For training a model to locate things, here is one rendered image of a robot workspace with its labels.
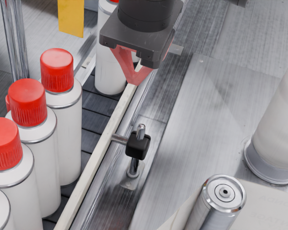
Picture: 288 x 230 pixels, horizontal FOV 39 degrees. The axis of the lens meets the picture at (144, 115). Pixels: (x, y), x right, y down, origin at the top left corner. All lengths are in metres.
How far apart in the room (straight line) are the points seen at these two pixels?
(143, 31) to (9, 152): 0.18
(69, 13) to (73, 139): 0.14
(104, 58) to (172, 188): 0.22
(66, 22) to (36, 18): 0.44
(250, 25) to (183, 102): 0.37
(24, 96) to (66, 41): 0.47
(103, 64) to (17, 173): 0.29
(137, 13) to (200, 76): 0.34
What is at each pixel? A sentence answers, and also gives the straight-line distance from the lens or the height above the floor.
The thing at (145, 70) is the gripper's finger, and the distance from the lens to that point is 0.47.
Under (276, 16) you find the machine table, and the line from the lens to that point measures 1.06.
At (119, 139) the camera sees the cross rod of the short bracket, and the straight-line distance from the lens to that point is 0.57.
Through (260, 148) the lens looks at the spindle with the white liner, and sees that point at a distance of 0.59.
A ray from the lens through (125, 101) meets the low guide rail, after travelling 0.61.
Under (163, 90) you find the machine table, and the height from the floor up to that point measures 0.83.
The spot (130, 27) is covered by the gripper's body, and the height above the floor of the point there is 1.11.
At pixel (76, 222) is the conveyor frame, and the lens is 0.54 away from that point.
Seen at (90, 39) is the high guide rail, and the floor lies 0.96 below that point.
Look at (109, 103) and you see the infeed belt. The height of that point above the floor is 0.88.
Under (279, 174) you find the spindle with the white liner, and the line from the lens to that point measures 0.61.
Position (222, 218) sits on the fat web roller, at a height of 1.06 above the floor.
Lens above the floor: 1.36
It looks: 48 degrees down
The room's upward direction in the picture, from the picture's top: 11 degrees clockwise
